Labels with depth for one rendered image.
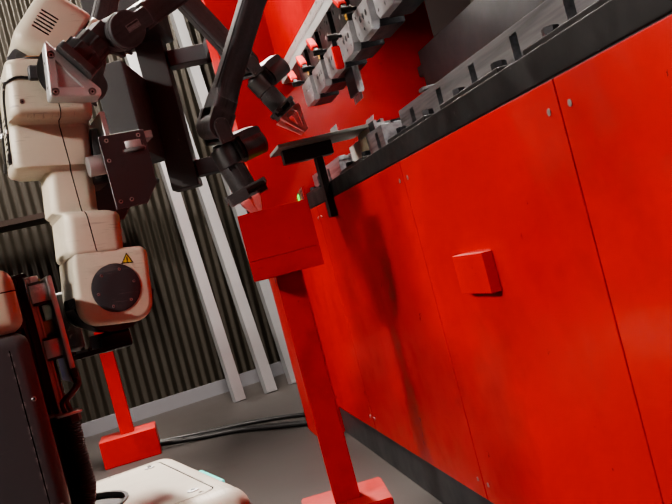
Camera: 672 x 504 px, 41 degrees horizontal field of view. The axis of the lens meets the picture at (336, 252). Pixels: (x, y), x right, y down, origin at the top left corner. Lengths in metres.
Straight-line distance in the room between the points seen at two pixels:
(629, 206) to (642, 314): 0.13
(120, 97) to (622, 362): 2.69
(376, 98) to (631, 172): 2.52
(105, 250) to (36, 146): 0.26
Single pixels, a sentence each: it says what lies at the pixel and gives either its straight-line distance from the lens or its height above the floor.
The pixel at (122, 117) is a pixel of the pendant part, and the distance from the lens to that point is 3.58.
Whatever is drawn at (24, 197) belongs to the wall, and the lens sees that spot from 5.38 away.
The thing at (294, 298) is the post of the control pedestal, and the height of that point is 0.60.
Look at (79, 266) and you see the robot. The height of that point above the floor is 0.79.
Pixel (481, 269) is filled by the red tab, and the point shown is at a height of 0.59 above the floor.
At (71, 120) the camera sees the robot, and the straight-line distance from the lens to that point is 2.02.
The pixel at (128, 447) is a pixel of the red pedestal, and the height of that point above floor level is 0.07.
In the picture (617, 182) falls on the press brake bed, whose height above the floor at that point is 0.68.
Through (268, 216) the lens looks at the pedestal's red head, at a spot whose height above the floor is 0.79.
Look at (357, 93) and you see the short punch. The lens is 2.60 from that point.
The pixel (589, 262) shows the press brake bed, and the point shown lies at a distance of 1.21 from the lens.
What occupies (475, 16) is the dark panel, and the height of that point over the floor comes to 1.29.
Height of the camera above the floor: 0.69
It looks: level
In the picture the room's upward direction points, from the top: 15 degrees counter-clockwise
